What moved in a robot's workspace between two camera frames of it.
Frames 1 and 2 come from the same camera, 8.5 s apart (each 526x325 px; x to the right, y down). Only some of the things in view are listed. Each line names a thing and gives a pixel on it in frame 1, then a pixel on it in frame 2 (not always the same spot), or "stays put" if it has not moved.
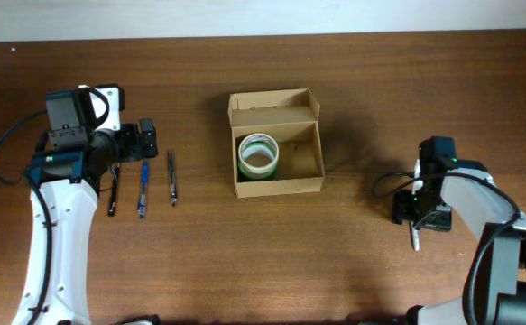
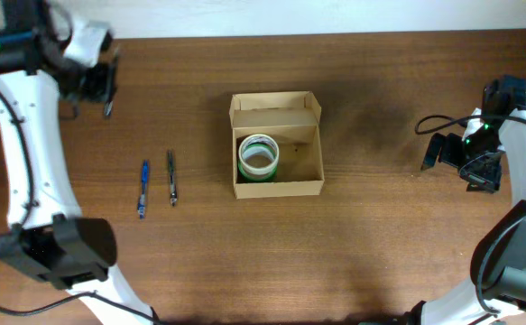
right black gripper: x=407 y=214 to x=453 y=151
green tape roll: x=256 y=175 stays put
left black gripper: x=146 y=138 to x=98 y=82
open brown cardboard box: x=290 y=116 stays put
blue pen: x=142 y=201 stays put
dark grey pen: x=172 y=185 stays put
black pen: x=114 y=189 to x=108 y=105
